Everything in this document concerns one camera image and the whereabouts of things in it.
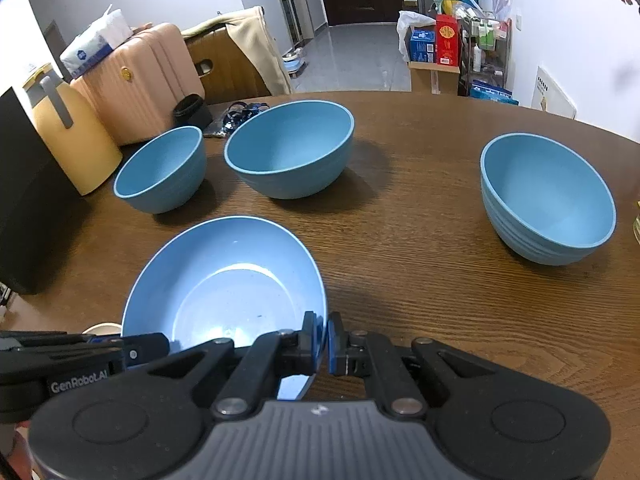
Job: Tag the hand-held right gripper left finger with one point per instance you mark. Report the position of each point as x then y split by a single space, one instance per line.
307 347

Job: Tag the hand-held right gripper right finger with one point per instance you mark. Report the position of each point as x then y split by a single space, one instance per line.
336 345

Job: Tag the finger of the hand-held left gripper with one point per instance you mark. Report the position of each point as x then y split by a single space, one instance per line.
147 350

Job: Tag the cream plate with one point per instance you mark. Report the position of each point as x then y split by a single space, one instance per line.
102 330

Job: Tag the large blue deep plate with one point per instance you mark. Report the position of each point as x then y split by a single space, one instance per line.
225 270

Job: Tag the small blue bowl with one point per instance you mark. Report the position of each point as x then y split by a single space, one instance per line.
160 185

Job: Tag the large blue bowl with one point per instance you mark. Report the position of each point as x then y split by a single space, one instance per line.
285 135

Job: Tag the medium blue bowl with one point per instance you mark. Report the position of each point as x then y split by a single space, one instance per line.
545 195

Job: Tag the person's left forearm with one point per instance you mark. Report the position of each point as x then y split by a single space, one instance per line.
19 452

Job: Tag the black paper bag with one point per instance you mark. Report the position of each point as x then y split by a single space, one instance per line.
30 200

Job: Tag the yellow thermos jug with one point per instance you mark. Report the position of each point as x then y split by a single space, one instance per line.
85 150

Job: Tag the black ribbed cup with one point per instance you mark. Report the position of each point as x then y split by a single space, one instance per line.
192 112

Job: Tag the pink suitcase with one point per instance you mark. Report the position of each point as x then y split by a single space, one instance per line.
140 85

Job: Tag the cardboard box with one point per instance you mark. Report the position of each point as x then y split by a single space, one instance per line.
432 77

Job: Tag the brown chair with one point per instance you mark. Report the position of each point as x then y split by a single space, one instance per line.
225 70

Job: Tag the blue plastic package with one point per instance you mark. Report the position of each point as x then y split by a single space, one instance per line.
492 92

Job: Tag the beige jacket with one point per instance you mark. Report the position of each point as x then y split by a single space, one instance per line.
260 50

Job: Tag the blue carton box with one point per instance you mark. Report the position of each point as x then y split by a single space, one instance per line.
422 46

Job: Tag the white blue tissue pack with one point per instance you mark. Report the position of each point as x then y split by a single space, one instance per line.
95 40

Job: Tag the red carton box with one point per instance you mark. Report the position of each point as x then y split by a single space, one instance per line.
447 40

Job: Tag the metal storage rack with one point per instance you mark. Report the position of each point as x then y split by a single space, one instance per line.
492 60

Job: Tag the white plastic bag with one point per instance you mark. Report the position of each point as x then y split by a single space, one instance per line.
412 22

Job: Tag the grey side door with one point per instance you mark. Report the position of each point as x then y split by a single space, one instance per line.
295 0

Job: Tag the white wall socket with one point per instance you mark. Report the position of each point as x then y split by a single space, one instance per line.
519 19

